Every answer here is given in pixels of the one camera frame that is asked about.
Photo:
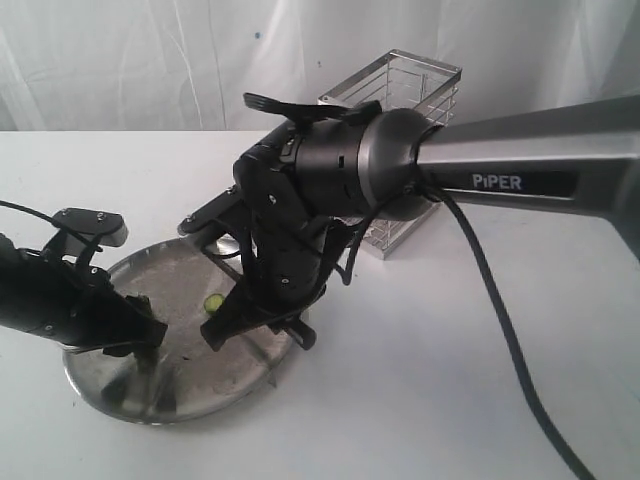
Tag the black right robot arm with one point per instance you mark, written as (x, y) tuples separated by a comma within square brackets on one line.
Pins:
[(304, 195)]

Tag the cucumber slice near knife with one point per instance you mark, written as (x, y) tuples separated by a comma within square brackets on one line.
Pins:
[(213, 302)]

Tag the round stainless steel plate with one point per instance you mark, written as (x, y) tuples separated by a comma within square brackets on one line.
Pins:
[(191, 380)]

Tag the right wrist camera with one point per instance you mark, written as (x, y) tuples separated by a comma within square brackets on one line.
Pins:
[(221, 216)]

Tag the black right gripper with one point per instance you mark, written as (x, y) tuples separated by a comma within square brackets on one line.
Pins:
[(284, 273)]

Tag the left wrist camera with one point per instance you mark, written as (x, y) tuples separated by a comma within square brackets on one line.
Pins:
[(108, 227)]

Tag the white backdrop curtain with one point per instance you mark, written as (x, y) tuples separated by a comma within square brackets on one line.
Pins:
[(184, 65)]

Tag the black kitchen knife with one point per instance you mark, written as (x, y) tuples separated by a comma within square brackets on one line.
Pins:
[(261, 344)]

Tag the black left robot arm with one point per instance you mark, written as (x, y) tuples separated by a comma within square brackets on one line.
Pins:
[(46, 296)]

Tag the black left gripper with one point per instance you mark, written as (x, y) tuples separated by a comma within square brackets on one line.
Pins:
[(50, 299)]

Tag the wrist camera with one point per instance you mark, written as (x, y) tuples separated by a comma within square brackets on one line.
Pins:
[(221, 216), (108, 227)]

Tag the wire metal utensil holder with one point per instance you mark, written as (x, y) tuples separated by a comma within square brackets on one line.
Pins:
[(399, 79)]

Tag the green cucumber with stem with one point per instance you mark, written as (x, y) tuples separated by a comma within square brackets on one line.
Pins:
[(146, 352)]

